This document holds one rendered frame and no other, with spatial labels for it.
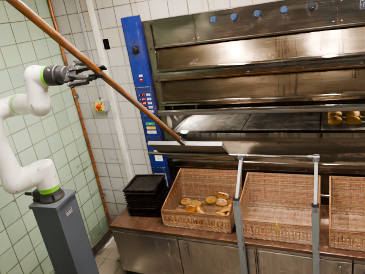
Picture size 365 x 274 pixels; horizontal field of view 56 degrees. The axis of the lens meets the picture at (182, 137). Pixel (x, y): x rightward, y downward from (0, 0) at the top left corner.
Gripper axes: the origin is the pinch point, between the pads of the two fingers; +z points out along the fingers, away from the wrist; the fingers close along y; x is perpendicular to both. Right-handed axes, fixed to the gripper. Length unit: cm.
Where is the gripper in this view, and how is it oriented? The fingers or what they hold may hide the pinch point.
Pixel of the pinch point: (98, 72)
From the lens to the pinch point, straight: 152.6
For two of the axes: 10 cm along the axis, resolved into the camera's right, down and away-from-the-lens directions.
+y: -1.2, 9.5, -2.9
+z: 9.3, 0.0, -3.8
